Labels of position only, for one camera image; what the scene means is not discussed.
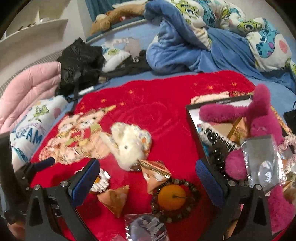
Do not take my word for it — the black card plastic packet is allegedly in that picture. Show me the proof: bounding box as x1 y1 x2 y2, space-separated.
241 135 287 194

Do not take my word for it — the white lace scrunchie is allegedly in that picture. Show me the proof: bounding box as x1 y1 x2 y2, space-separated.
90 168 111 193

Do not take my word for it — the magenta plush toy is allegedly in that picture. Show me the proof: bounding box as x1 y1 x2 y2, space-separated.
199 84 295 233

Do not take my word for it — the white rabbit plush toy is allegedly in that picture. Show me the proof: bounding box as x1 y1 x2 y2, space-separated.
100 122 152 171

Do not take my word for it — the white scream pillow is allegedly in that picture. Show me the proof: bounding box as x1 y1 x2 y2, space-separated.
10 95 68 171

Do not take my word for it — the black hair claw clip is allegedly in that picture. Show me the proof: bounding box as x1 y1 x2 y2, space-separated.
202 128 239 173

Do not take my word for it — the orange tangerine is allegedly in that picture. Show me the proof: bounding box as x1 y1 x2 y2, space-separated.
158 184 187 211

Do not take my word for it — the black cardboard tray box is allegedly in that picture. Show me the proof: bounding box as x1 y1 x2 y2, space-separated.
185 93 296 241

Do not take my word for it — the pink quilt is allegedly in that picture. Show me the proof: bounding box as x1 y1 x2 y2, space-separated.
1 61 61 133

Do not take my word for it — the clear plastic packet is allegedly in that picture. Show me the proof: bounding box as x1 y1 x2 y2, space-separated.
125 213 170 241

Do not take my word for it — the white tube pen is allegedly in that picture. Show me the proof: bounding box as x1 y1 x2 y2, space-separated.
78 86 94 96

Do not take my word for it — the gold pyramid gift box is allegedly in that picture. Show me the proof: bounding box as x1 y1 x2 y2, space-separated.
138 160 171 194

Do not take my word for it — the red teddy bear blanket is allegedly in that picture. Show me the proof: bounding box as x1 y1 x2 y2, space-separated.
30 70 296 241

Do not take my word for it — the black clothing pile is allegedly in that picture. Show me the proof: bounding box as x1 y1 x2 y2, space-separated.
283 101 296 134

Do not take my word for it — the black puffer jacket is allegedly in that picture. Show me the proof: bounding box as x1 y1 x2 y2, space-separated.
55 38 105 97

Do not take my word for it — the small monster print pillow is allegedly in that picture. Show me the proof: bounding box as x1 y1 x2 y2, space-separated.
102 44 131 73

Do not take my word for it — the brown teddy bear plush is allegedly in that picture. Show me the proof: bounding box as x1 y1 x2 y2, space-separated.
90 1 145 35

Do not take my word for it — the teal curtain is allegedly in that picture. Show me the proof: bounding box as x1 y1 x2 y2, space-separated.
85 0 122 21

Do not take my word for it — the blue monster print blanket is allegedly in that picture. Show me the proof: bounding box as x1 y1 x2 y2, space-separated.
144 1 295 91

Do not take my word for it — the bead bracelet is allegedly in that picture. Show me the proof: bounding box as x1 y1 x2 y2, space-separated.
150 178 201 224

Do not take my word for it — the white wall shelf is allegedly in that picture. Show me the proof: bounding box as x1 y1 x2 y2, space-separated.
1 19 68 51

